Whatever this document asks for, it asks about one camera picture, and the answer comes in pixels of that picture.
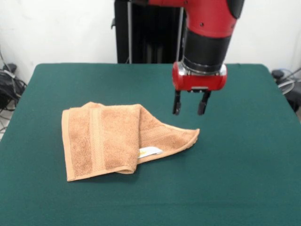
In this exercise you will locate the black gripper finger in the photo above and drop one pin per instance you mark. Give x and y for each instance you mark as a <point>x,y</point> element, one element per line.
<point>203,103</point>
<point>176,103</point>

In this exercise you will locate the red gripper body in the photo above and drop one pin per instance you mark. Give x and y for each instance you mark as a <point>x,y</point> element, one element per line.
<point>200,82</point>

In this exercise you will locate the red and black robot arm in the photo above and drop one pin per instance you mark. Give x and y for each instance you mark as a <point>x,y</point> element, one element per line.
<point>207,35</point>

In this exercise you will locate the dark green table cloth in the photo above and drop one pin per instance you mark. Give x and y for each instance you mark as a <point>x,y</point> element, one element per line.
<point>70,200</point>

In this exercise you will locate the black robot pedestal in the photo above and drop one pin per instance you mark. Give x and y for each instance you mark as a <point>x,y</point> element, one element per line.
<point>145,35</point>

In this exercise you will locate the orange terry towel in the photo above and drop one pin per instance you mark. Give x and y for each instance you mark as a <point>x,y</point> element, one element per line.
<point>105,141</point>

